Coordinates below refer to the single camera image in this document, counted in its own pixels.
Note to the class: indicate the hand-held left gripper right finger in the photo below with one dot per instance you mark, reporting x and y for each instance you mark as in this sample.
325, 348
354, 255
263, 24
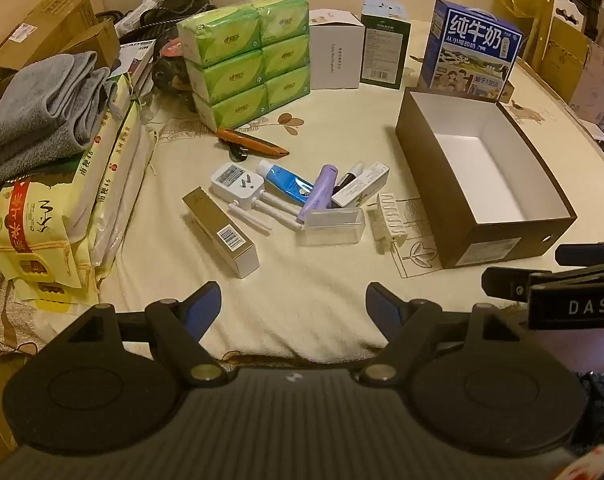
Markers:
381, 306

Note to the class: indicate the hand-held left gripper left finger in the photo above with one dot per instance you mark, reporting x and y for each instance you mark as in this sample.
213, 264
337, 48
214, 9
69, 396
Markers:
202, 306

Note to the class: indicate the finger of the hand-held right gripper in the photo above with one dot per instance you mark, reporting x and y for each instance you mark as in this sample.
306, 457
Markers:
589, 254
506, 284

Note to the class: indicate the purple tube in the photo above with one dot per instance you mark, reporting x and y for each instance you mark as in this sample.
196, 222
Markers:
319, 190

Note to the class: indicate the brown shoe box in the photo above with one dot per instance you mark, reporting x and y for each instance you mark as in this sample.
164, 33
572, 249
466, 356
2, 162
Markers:
424, 160

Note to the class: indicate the beige embroidered tablecloth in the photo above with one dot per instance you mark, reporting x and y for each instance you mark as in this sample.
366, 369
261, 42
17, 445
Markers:
322, 280

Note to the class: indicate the gold and white barcode box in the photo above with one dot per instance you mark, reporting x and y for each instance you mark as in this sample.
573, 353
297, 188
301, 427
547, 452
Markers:
222, 232

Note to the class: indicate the white toothed plastic clip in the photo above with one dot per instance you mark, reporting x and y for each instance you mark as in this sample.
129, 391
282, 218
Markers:
387, 220

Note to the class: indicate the clear plastic case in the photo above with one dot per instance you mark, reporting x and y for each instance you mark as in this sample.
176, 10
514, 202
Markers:
332, 227

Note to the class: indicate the slim white cosmetic box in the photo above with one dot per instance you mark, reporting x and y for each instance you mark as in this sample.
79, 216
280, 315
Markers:
364, 185

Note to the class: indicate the white plug-in wifi extender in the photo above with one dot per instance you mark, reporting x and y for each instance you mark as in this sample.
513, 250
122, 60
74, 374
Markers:
232, 182

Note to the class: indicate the blue tube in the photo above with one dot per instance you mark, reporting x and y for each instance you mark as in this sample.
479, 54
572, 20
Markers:
284, 180

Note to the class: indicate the red and white printed cloth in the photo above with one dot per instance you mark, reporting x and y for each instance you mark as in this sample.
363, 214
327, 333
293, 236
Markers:
596, 465

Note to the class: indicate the orange pen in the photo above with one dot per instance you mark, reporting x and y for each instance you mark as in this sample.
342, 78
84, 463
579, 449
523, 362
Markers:
252, 142

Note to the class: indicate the yellow red-label tissue pack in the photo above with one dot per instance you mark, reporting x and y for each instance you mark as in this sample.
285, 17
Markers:
37, 230

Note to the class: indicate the brown patterned cloth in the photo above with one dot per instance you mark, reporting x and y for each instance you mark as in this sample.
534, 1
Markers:
7, 310

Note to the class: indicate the gold cardboard box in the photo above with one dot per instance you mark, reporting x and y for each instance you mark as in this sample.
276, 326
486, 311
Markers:
561, 55

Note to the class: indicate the blue milk carton box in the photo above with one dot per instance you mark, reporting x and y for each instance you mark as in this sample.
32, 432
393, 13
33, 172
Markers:
469, 45

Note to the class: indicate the white cut-out wooden board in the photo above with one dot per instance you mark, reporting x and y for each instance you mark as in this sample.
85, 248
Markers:
569, 12

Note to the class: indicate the bundle of green tissue packets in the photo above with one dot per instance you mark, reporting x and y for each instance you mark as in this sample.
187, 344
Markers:
232, 65

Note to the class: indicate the stack of books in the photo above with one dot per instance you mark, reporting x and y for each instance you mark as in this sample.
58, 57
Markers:
134, 65

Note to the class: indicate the grey folded towel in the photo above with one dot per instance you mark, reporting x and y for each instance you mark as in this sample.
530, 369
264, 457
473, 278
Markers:
42, 110

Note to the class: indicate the white product box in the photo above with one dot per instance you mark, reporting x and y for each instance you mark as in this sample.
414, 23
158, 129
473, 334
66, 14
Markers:
334, 55

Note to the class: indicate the dark green product box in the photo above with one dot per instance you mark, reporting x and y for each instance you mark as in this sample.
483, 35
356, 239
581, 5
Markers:
384, 50

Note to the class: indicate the small cardboard box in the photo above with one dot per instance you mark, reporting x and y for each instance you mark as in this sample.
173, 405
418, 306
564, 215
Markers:
94, 40

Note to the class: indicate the large cardboard box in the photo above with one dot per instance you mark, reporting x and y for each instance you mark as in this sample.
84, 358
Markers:
37, 30

